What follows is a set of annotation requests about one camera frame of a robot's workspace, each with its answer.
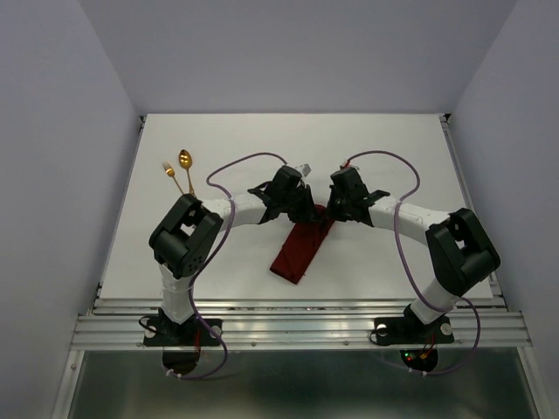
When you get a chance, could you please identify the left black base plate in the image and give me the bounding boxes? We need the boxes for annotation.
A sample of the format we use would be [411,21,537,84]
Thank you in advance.
[139,316,220,347]

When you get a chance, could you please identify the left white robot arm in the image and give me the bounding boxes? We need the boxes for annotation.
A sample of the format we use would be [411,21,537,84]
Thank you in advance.
[139,164,331,347]

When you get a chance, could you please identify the aluminium mounting rail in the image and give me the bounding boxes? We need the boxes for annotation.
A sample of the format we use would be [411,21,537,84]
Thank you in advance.
[71,297,532,351]

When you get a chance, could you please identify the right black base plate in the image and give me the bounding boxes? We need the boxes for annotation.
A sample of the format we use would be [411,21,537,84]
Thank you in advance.
[369,316,454,347]

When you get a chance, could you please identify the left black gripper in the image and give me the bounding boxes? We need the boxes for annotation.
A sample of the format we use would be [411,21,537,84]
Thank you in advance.
[280,185,321,223]

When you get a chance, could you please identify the gold spoon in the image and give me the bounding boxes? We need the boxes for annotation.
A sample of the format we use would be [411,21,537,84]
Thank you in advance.
[178,149,196,196]

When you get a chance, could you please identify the gold fork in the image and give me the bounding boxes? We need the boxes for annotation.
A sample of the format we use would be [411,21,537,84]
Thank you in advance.
[162,161,184,195]

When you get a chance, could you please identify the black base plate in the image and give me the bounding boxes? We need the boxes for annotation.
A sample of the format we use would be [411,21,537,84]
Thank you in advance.
[139,316,220,347]
[369,316,454,347]

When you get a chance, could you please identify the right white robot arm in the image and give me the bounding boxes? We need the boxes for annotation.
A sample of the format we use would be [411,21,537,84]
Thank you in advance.
[327,167,500,340]

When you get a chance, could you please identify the right aluminium table edge rail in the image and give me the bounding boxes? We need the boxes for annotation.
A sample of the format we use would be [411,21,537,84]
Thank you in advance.
[438,113,508,310]

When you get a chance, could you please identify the dark red cloth napkin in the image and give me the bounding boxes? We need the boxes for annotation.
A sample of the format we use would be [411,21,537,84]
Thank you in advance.
[270,205,335,285]

